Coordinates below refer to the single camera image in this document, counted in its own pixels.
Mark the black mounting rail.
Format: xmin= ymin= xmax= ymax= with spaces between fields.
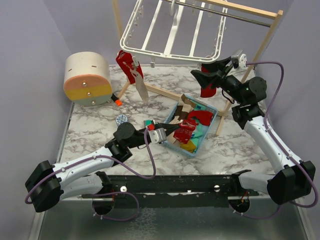
xmin=82 ymin=174 xmax=258 ymax=209

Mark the blue perforated plastic basket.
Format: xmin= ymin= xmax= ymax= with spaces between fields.
xmin=163 ymin=94 xmax=218 ymax=158

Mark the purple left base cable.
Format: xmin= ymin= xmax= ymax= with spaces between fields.
xmin=91 ymin=191 xmax=140 ymax=222

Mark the metal hanging rod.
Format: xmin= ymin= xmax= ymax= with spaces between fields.
xmin=168 ymin=0 xmax=271 ymax=28

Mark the orange black highlighter pen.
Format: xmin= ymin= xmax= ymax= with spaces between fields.
xmin=111 ymin=94 xmax=122 ymax=106

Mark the red nordic pattern sock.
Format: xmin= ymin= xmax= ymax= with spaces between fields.
xmin=173 ymin=119 xmax=197 ymax=144

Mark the red snowflake sock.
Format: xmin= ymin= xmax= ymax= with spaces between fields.
xmin=200 ymin=64 xmax=217 ymax=98

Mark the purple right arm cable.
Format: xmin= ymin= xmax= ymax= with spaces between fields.
xmin=246 ymin=61 xmax=320 ymax=209

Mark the red beige reindeer sock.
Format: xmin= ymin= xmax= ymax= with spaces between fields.
xmin=130 ymin=56 xmax=149 ymax=104

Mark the yellow sock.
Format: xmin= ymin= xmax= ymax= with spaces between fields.
xmin=180 ymin=139 xmax=197 ymax=153

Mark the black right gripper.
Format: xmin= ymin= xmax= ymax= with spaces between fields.
xmin=191 ymin=56 xmax=246 ymax=105

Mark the pastel round drawer box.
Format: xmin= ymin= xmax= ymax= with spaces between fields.
xmin=63 ymin=51 xmax=113 ymax=107

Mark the cream ribbed sock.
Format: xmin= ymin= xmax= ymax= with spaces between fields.
xmin=164 ymin=94 xmax=198 ymax=148

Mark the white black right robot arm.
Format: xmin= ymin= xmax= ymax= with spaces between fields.
xmin=191 ymin=57 xmax=319 ymax=207

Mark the red santa sock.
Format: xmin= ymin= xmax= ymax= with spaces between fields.
xmin=115 ymin=50 xmax=144 ymax=84

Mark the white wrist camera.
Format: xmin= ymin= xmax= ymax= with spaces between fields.
xmin=147 ymin=124 xmax=167 ymax=144
xmin=230 ymin=50 xmax=247 ymax=69

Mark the white plastic clip hanger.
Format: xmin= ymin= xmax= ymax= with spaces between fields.
xmin=119 ymin=0 xmax=228 ymax=66

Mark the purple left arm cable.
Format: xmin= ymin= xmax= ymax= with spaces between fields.
xmin=24 ymin=128 xmax=157 ymax=205

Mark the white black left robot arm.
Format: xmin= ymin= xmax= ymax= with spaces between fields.
xmin=24 ymin=122 xmax=181 ymax=213

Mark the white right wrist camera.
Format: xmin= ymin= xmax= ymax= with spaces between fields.
xmin=230 ymin=50 xmax=247 ymax=69

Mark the green grey eraser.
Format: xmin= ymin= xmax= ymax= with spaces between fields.
xmin=143 ymin=120 xmax=155 ymax=127

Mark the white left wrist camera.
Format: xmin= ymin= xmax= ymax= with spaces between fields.
xmin=147 ymin=124 xmax=167 ymax=144

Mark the wooden hanger rack frame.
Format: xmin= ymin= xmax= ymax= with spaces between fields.
xmin=111 ymin=0 xmax=284 ymax=137

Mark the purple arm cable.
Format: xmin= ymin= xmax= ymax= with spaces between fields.
xmin=24 ymin=128 xmax=157 ymax=205
xmin=246 ymin=61 xmax=320 ymax=209

